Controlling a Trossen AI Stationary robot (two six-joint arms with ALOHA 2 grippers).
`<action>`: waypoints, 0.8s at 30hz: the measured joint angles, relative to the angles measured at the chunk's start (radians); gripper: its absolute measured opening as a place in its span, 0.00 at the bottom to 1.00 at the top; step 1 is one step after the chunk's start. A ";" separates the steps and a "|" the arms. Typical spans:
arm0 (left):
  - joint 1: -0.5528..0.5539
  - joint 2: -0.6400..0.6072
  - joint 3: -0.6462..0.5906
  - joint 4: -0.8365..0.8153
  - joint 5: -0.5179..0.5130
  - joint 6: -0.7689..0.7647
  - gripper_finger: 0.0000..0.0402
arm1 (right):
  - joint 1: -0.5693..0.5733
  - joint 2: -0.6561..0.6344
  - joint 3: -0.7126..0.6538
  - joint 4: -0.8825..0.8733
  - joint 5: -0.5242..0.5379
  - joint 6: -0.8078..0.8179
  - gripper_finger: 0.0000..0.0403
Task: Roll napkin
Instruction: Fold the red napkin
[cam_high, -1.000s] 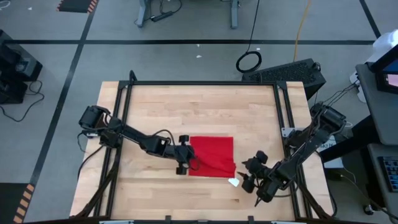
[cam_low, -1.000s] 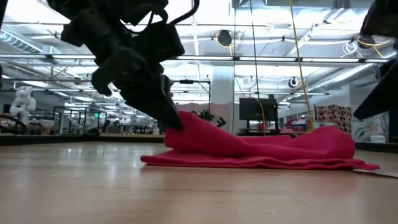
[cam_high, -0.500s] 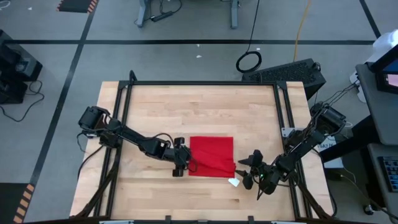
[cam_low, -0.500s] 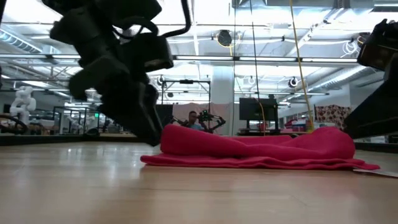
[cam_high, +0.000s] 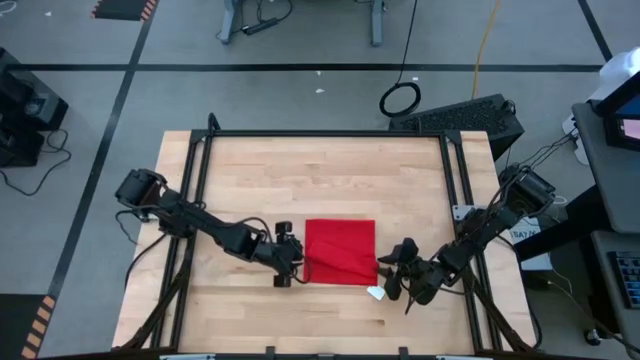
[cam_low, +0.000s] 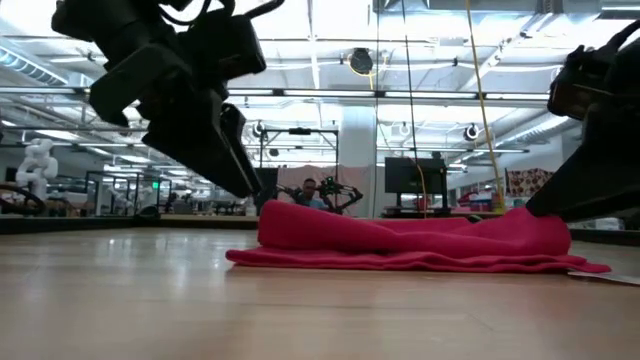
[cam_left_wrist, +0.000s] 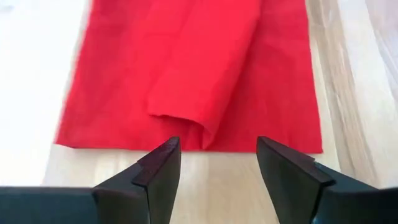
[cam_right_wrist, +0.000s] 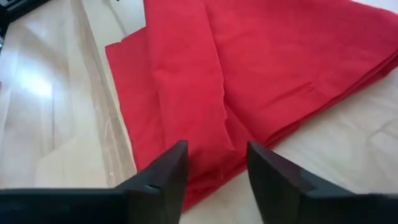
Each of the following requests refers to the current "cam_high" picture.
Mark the black keyboard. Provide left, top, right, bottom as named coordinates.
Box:
left=607, top=250, right=640, bottom=310

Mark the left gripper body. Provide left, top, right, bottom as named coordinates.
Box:
left=252, top=221, right=305, bottom=289

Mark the black floor cable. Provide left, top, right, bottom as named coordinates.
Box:
left=0, top=128, right=73, bottom=197

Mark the black hanging cable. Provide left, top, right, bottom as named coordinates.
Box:
left=378, top=0, right=423, bottom=119

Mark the grey desk leg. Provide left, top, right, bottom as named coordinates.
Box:
left=218, top=0, right=242, bottom=45
left=369, top=0, right=387, bottom=48

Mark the black computer tower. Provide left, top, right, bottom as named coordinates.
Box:
left=388, top=93, right=526, bottom=162

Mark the white plastic bag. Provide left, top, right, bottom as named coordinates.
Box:
left=597, top=46, right=640, bottom=101

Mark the long yellow cable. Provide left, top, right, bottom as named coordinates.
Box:
left=471, top=0, right=503, bottom=100

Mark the black orange hazard mat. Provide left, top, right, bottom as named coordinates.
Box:
left=0, top=293, right=58, bottom=360
left=89, top=0, right=160, bottom=22

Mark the black laptop computer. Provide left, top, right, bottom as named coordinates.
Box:
left=593, top=71, right=640, bottom=152

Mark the white paper sheet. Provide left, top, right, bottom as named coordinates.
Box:
left=508, top=214, right=555, bottom=272

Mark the grey desk top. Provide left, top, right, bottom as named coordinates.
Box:
left=571, top=101, right=640, bottom=235

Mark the grey keyboard desk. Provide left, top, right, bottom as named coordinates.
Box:
left=591, top=230, right=640, bottom=351

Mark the black equipment case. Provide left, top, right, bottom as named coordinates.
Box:
left=0, top=46, right=70, bottom=169

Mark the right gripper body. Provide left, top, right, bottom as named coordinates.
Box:
left=397, top=238, right=449, bottom=306

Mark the red cloth napkin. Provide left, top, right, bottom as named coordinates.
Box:
left=303, top=218, right=380, bottom=287

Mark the black power strip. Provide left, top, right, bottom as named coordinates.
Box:
left=241, top=17, right=280, bottom=37

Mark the black desk beam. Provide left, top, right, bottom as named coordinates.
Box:
left=513, top=184, right=614, bottom=263

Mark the black metal table frame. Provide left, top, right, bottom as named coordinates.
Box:
left=119, top=112, right=544, bottom=360

